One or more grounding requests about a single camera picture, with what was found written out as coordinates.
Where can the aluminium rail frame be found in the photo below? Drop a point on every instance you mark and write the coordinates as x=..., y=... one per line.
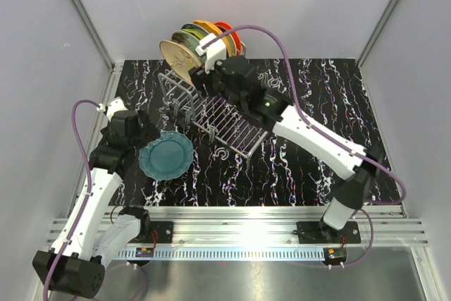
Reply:
x=259, y=227

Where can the teal scalloped plate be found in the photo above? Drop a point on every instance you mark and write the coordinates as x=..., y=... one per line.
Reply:
x=168, y=157

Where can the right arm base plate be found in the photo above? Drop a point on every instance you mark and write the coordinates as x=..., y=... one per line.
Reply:
x=317, y=232

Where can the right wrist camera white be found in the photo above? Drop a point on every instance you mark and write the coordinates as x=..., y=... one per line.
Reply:
x=213, y=48

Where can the slotted cable duct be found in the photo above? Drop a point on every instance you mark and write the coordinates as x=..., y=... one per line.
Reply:
x=235, y=254

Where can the right aluminium corner post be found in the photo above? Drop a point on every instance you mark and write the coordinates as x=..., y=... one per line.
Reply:
x=377, y=31

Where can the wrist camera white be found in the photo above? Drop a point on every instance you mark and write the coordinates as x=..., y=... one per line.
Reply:
x=213, y=48
x=113, y=107

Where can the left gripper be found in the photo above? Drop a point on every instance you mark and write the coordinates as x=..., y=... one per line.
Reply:
x=149, y=132

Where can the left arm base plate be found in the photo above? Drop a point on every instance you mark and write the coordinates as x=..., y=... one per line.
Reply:
x=163, y=230

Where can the white plate green rim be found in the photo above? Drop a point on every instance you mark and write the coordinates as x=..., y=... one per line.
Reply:
x=188, y=26

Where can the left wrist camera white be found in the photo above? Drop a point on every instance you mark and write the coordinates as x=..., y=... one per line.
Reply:
x=113, y=107

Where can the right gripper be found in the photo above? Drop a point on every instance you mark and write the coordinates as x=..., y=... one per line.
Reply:
x=200, y=77

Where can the aluminium corner post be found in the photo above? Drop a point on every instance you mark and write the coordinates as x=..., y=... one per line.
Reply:
x=93, y=34
x=377, y=31

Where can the orange red plate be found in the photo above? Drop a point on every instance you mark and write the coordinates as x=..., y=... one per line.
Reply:
x=239, y=48

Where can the grey wire dish rack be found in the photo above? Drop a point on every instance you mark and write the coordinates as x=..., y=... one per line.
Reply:
x=214, y=116

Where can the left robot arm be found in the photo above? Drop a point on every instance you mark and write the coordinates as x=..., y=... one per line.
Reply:
x=77, y=260

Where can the mint plate flower print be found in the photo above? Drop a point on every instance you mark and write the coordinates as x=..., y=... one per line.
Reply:
x=186, y=42

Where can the yellow dotted scalloped plate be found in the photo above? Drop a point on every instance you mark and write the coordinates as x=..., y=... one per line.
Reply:
x=209, y=27

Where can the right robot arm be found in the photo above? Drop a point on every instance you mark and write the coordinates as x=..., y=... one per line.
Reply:
x=355, y=165

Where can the green dotted scalloped plate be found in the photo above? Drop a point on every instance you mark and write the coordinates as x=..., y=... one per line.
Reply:
x=198, y=34

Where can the beige plate bird print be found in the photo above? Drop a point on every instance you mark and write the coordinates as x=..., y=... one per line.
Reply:
x=180, y=59

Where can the left aluminium corner post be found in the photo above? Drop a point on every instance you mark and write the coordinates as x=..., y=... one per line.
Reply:
x=93, y=34

